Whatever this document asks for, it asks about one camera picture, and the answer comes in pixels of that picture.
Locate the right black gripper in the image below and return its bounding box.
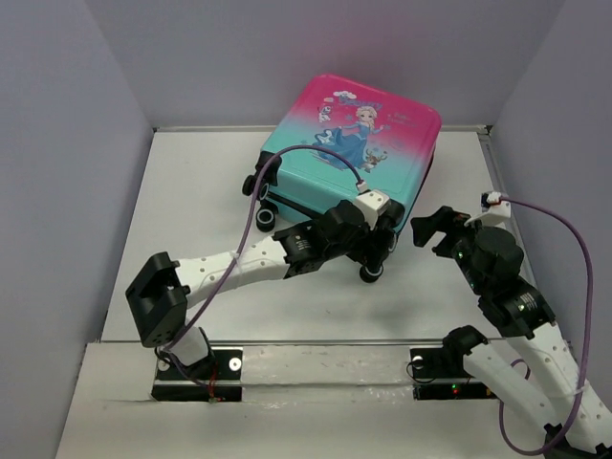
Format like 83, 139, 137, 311
411, 204, 497, 294

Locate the pink and teal suitcase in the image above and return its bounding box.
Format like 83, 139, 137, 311
242, 75, 442, 283

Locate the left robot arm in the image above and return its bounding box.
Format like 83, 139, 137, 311
125, 197, 398, 378

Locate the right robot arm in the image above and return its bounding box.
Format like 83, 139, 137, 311
410, 192, 611, 458

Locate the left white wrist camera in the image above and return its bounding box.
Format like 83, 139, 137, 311
353, 189, 390, 230

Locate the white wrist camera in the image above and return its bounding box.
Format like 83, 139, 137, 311
353, 189, 390, 230
465, 191, 512, 227

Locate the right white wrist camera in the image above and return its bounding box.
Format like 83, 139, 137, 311
465, 191, 512, 227

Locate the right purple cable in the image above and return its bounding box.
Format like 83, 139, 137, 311
496, 194, 597, 455

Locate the purple cable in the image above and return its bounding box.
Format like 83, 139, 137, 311
155, 144, 367, 401
496, 194, 597, 455

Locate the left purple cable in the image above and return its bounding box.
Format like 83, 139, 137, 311
155, 144, 367, 401

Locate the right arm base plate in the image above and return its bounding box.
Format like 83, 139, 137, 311
405, 325, 496, 401

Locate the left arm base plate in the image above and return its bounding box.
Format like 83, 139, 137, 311
150, 346, 243, 404

